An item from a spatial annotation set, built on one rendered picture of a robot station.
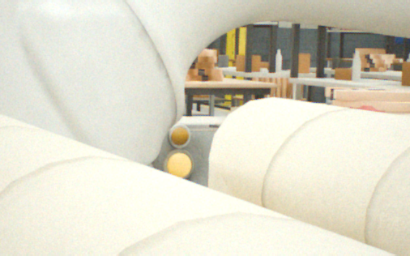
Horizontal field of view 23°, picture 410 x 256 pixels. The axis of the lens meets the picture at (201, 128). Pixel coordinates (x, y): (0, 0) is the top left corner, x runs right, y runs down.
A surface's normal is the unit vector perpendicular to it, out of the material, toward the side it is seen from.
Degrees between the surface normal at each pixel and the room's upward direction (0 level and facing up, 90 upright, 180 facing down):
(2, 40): 80
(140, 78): 90
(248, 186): 100
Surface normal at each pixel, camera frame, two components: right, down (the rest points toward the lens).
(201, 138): 0.38, 0.10
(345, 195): -0.89, -0.12
